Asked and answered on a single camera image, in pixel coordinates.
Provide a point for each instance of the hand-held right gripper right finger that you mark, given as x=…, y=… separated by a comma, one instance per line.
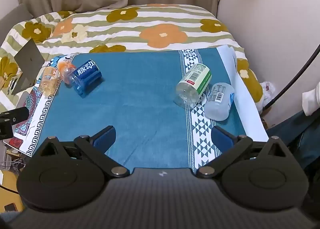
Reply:
x=221, y=139

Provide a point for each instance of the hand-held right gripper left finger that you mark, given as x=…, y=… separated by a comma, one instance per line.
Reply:
x=105, y=138

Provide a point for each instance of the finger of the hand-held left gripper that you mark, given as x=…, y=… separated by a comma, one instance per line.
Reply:
x=15, y=115

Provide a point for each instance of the white label clear plastic cup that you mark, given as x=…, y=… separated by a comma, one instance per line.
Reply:
x=220, y=101

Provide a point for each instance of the amber clear plastic cup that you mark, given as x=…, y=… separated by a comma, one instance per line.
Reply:
x=49, y=80

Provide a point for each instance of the green label clear plastic cup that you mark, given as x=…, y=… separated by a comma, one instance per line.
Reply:
x=196, y=81

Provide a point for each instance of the blue label plastic cup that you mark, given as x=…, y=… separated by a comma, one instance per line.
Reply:
x=85, y=76

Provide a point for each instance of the orange label plastic cup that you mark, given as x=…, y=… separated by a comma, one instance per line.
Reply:
x=65, y=68

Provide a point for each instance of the blue patterned towel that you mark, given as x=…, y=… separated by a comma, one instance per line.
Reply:
x=140, y=101

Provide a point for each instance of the grey laptop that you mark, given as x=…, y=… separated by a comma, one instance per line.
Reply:
x=28, y=66

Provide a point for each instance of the white plastic bag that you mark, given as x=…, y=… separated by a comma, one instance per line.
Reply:
x=267, y=91

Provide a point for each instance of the person's jeans leg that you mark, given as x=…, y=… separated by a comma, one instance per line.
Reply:
x=291, y=131

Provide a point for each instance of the person's white sleeve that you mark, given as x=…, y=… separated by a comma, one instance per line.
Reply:
x=311, y=101

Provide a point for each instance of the grey headboard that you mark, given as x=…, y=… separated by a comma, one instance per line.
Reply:
x=13, y=17

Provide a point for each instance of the floral striped blanket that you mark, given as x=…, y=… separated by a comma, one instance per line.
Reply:
x=150, y=28

